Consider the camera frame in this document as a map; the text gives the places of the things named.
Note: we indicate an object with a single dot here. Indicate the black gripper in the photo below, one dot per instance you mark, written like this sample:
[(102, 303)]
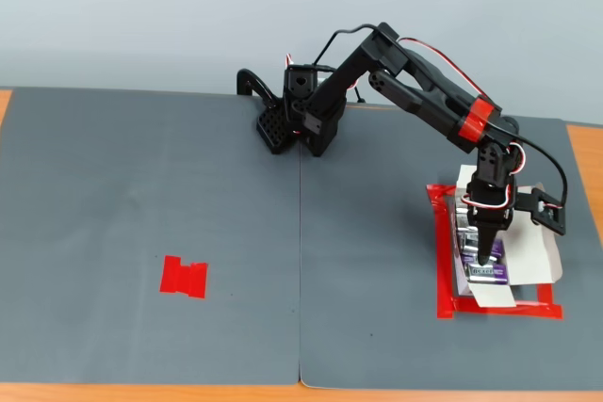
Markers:
[(490, 219)]

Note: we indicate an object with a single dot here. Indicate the white cardboard box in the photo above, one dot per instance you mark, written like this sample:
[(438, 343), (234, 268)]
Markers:
[(527, 261)]

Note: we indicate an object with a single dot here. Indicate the grey table mat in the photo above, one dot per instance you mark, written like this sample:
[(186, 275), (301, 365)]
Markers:
[(118, 213), (377, 256)]

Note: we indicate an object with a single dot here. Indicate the red tape band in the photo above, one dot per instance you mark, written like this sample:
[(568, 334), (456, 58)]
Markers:
[(478, 119)]

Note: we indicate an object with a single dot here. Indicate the black table clamp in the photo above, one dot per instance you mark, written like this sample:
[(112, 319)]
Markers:
[(254, 82)]

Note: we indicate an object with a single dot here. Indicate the small red tape patch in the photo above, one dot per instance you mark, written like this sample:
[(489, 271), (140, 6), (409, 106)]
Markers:
[(181, 277)]

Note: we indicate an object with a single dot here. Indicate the red tape frame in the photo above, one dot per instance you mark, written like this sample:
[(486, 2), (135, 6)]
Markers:
[(445, 279)]

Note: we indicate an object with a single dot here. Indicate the black square wrist camera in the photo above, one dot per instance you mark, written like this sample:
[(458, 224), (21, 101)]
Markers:
[(546, 211)]

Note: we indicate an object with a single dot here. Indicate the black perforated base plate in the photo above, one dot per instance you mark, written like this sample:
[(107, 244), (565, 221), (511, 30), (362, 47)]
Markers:
[(273, 129)]

